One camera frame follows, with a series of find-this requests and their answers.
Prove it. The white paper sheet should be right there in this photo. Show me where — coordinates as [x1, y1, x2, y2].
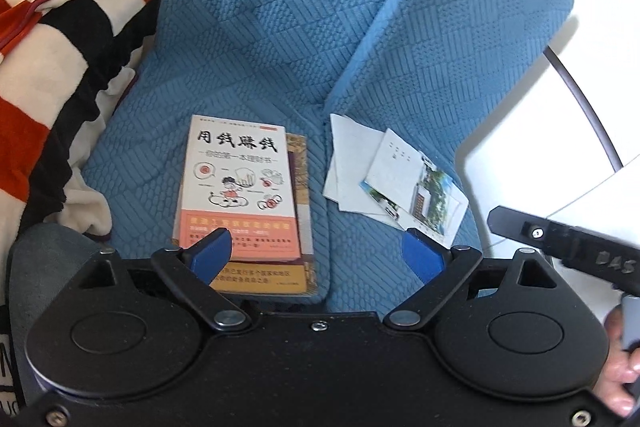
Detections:
[337, 191, 407, 221]
[322, 113, 389, 204]

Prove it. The white and pink cartoon book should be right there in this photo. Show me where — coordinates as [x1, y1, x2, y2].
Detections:
[172, 114, 303, 260]

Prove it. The person's right hand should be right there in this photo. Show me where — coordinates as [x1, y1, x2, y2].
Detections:
[592, 306, 640, 419]

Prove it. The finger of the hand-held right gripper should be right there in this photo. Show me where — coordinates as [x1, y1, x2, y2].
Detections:
[487, 206, 568, 260]

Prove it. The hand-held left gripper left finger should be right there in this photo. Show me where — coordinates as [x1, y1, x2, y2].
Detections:
[77, 228, 252, 334]

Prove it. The purple and yellow book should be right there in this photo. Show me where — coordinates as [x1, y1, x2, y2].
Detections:
[172, 202, 319, 297]

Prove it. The white side table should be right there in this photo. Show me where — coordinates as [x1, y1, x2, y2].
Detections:
[456, 47, 640, 253]

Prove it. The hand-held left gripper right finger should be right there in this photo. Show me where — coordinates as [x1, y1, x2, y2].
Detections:
[382, 228, 560, 334]

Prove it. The photo brochure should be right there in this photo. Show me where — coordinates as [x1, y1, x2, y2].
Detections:
[360, 128, 469, 244]

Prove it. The striped fleece blanket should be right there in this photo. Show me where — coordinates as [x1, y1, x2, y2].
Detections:
[0, 0, 177, 249]

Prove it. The black white printed cloth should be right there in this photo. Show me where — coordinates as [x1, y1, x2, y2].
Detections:
[0, 332, 23, 415]

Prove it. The dark cable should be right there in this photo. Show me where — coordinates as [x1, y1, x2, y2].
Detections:
[544, 46, 626, 171]

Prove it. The blue textured blanket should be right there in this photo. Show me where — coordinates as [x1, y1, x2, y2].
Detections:
[80, 0, 576, 308]

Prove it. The landscape painting cover book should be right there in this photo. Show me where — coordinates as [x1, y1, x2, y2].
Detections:
[284, 133, 317, 269]

